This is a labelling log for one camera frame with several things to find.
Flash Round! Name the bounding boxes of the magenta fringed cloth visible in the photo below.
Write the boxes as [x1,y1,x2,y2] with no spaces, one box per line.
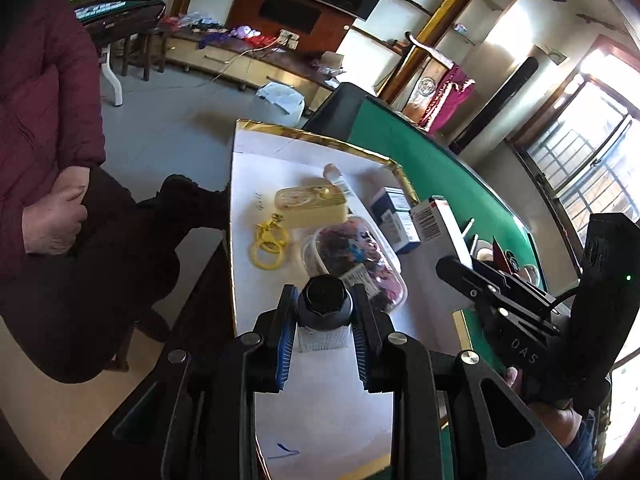
[417,62,476,133]

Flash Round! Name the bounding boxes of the clear tub of hair ties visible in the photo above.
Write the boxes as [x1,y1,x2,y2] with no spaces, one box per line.
[301,214,408,316]

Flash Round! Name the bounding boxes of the brown wooden television cabinet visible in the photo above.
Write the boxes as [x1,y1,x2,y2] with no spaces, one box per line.
[165,0,358,106]

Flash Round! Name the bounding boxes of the blue white carton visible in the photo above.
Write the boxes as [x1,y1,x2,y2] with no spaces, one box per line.
[369,186,421,255]

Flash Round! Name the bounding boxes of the dark mahjong table with tiles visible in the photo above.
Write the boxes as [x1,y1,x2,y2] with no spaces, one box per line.
[72,0,167,107]

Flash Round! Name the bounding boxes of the barred window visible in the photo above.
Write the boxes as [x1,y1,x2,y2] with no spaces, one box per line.
[520,45,640,261]

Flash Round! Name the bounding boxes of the white carton with barcode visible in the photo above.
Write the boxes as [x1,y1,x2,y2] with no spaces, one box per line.
[410,197,473,273]

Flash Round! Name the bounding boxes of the glass ink bottle black cap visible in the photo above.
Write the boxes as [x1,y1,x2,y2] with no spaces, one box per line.
[296,275,353,353]

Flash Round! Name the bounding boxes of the person's right hand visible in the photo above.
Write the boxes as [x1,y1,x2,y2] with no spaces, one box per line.
[504,366,583,445]

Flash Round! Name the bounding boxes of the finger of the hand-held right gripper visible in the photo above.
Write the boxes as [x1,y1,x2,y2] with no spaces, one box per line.
[436,256,560,337]
[474,256,547,307]

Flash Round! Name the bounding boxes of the yellow toy handcuffs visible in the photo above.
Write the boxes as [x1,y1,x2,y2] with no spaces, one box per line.
[248,214,291,272]

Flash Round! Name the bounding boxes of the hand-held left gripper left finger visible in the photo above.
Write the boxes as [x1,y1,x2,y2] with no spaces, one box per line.
[60,284,301,480]

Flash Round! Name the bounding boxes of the pale yellow soap case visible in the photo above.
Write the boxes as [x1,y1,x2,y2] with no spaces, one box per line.
[274,184,348,228]

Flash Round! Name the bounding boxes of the tall standing air conditioner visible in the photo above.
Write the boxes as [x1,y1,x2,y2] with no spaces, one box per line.
[450,56,540,155]

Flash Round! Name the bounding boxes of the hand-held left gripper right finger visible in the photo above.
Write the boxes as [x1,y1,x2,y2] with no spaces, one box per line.
[350,282,583,480]

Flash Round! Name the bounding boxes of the small clear bottle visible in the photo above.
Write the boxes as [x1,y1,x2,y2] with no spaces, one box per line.
[322,162,353,198]

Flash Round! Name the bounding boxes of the wooden chair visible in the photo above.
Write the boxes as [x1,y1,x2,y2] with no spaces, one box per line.
[377,32,458,126]

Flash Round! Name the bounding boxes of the green cardboard box gold edge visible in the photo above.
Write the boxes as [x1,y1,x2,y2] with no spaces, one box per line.
[227,119,473,480]

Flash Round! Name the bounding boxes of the white waste bin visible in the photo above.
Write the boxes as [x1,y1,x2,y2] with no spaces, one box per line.
[255,81,306,126]

